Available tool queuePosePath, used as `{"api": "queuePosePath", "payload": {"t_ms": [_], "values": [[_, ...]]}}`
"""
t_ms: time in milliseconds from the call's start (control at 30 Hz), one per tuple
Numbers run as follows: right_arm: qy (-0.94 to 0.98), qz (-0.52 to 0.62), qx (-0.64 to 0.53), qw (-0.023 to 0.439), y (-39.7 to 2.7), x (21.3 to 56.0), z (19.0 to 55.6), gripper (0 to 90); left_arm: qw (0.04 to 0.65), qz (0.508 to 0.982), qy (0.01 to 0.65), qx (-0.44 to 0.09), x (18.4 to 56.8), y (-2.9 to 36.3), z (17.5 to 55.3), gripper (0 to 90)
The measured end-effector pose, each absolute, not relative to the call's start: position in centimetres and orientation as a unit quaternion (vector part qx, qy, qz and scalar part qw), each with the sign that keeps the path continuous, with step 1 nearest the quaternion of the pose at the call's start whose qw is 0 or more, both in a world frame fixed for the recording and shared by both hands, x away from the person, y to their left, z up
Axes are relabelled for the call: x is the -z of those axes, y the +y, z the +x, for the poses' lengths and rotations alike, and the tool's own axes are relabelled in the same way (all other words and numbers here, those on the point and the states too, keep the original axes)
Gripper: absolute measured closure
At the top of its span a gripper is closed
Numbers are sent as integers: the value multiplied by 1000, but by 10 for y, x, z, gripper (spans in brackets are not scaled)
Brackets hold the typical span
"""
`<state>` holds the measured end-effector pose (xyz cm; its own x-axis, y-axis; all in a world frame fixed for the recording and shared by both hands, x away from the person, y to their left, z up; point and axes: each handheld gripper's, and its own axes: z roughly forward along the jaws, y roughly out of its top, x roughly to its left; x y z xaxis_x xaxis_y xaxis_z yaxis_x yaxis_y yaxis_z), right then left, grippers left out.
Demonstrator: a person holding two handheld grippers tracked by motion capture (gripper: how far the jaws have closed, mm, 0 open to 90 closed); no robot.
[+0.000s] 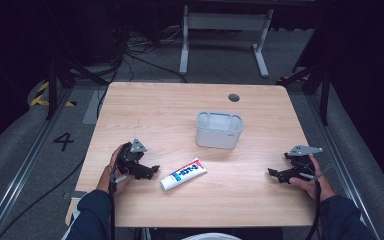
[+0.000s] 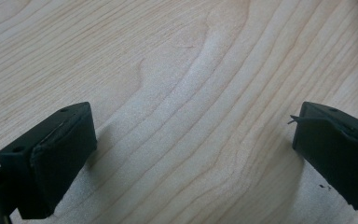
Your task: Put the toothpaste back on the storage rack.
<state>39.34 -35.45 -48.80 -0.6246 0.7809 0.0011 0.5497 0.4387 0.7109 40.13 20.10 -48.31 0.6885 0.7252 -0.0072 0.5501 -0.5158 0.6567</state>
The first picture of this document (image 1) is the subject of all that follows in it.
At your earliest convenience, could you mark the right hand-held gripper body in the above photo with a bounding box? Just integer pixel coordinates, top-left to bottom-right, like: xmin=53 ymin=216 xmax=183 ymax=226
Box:
xmin=283 ymin=144 xmax=324 ymax=178

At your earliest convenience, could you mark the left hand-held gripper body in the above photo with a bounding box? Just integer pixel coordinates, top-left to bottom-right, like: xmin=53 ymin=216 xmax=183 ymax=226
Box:
xmin=115 ymin=138 xmax=148 ymax=180

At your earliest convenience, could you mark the person's left hand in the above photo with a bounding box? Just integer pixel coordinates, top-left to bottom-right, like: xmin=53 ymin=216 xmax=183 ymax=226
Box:
xmin=96 ymin=144 xmax=135 ymax=196

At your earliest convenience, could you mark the person's right hand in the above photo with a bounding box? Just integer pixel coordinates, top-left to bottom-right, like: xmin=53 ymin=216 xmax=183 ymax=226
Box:
xmin=288 ymin=155 xmax=337 ymax=203

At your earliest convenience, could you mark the white toothpaste tube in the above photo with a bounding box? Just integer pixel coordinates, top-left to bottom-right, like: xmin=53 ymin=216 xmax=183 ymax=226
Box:
xmin=159 ymin=157 xmax=209 ymax=192

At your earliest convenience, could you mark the black metal stand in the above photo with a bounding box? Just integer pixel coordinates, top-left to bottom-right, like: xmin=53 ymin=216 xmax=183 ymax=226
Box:
xmin=275 ymin=61 xmax=332 ymax=127
xmin=45 ymin=54 xmax=110 ymax=122

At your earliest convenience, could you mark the grey plastic holder box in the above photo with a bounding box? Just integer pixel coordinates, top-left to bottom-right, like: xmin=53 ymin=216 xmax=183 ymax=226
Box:
xmin=194 ymin=110 xmax=245 ymax=151

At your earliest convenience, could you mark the white round object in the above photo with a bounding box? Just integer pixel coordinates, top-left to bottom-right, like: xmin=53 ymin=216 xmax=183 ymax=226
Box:
xmin=181 ymin=232 xmax=243 ymax=240

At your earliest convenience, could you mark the metal floor rail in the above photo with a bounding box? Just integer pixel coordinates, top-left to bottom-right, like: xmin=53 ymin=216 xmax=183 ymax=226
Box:
xmin=0 ymin=88 xmax=76 ymax=240
xmin=304 ymin=93 xmax=381 ymax=240

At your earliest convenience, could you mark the right hand-held gripper cable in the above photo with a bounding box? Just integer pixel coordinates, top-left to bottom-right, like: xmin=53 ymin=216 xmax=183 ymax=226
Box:
xmin=303 ymin=171 xmax=324 ymax=240

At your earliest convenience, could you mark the hand-held gripper cable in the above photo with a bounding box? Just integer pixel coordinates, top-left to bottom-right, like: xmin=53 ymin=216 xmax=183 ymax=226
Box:
xmin=303 ymin=171 xmax=324 ymax=240
xmin=107 ymin=168 xmax=118 ymax=240

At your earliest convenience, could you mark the left hand-held gripper cable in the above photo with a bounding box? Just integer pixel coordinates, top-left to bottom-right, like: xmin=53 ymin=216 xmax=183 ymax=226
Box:
xmin=107 ymin=168 xmax=118 ymax=240

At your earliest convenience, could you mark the long black floor cable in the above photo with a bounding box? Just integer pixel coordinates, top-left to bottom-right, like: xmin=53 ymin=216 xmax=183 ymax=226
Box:
xmin=0 ymin=156 xmax=87 ymax=240

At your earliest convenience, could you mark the bundle of black floor cables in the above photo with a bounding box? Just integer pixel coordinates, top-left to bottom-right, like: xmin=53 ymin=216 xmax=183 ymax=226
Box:
xmin=94 ymin=19 xmax=189 ymax=119

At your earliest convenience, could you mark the white metal desk frame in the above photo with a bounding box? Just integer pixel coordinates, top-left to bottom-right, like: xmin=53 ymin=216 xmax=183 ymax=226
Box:
xmin=178 ymin=4 xmax=275 ymax=79

